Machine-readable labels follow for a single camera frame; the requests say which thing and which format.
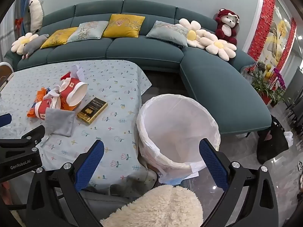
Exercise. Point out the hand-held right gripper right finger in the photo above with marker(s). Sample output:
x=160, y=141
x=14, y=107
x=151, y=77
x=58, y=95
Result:
x=213, y=163

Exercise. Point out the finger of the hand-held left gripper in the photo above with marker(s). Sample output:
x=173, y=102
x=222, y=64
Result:
x=26, y=138
x=5, y=120

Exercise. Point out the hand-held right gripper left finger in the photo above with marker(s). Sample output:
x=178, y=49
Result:
x=92, y=165

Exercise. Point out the small red white paper cup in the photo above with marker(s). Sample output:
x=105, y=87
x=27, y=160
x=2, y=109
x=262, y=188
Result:
x=43, y=107

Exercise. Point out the orange wrapper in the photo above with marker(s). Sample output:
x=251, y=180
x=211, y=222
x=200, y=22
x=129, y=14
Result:
x=40, y=95

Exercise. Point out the black gold box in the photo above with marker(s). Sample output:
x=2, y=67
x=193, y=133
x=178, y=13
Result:
x=92, y=111

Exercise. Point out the trash bin with white liner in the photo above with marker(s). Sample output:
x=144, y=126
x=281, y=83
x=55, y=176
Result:
x=175, y=123

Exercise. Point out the white paper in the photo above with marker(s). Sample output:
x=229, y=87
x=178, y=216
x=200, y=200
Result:
x=288, y=138
x=77, y=72

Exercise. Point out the wooden chair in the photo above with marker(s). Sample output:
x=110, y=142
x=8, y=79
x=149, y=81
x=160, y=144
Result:
x=4, y=71

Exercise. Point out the black bag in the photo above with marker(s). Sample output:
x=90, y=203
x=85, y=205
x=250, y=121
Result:
x=269, y=144

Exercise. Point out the floral light blue tablecloth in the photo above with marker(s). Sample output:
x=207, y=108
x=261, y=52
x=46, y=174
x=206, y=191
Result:
x=106, y=94

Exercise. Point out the cream fluffy seat cushion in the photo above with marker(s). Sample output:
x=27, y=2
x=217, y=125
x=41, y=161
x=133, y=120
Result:
x=153, y=205

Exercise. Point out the white paper on floor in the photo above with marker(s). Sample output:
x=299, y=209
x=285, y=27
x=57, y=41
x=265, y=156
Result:
x=288, y=138

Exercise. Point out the white daisy cushion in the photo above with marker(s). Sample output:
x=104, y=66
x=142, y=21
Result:
x=219, y=45
x=193, y=33
x=22, y=42

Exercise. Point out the grey plush toy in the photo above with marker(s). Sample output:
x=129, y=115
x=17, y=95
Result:
x=35, y=45

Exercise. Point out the potted orchid plant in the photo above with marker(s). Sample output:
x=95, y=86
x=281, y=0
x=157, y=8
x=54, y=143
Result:
x=265, y=85

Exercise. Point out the red curtain bow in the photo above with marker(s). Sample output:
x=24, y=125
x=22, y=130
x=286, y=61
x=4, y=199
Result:
x=19, y=23

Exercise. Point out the plain yellow embroidered cushion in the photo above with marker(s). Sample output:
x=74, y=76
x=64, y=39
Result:
x=59, y=36

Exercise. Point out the dark dining chair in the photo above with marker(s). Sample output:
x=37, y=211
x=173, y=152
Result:
x=294, y=92

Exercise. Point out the long white plush toy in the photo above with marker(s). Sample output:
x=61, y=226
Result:
x=35, y=14

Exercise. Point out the blue curtain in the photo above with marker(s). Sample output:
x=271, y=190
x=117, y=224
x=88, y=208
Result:
x=23, y=4

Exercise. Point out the light blue embroidered cushion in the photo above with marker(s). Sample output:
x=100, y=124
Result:
x=168, y=33
x=87, y=32

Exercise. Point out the teal sectional sofa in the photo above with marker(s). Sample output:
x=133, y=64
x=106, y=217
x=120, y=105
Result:
x=146, y=49

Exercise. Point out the red bear plush toy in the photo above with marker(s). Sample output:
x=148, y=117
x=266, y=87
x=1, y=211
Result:
x=226, y=26

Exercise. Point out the yellow cushion with pink flower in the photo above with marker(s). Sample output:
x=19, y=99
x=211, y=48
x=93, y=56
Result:
x=124, y=26

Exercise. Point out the red brick wall decoration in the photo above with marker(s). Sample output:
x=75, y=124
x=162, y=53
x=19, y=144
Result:
x=262, y=23

